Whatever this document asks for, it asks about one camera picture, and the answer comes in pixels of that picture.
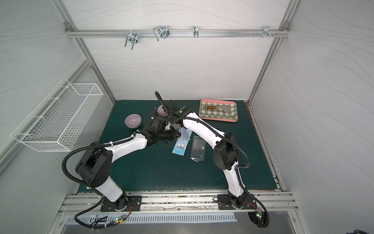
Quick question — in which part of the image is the clear ruler set pouch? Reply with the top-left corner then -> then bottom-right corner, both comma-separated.
179,127 -> 192,141

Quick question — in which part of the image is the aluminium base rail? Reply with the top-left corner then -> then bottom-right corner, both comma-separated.
58,190 -> 299,215

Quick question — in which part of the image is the pink plastic tray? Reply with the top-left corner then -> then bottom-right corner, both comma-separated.
199,98 -> 239,123

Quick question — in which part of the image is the blue printed ruler set card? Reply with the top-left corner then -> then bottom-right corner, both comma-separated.
172,137 -> 190,156

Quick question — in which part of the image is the metal u-bolt clamp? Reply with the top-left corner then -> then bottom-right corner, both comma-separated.
124,31 -> 138,50
192,26 -> 199,38
153,26 -> 170,41

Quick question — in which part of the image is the aluminium overhead rail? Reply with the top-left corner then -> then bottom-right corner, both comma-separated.
65,22 -> 291,39

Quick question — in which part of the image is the white wire basket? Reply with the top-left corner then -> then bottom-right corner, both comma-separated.
10,78 -> 103,152

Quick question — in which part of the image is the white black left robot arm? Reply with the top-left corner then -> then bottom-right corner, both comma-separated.
61,116 -> 182,230

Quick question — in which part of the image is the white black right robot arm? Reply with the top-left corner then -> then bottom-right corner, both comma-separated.
155,91 -> 270,228

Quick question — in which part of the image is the purple striped bowl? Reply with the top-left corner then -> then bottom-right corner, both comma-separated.
157,105 -> 168,117

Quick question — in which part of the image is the metal bracket clamp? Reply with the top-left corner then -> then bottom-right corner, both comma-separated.
253,26 -> 279,38

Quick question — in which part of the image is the plain lilac bowl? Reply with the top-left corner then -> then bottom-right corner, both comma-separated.
124,114 -> 142,129

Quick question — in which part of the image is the wooden handled metal scraper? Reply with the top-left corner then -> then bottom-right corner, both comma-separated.
203,104 -> 231,114

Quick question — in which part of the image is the green white checkered cloth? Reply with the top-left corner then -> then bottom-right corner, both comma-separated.
199,101 -> 238,120

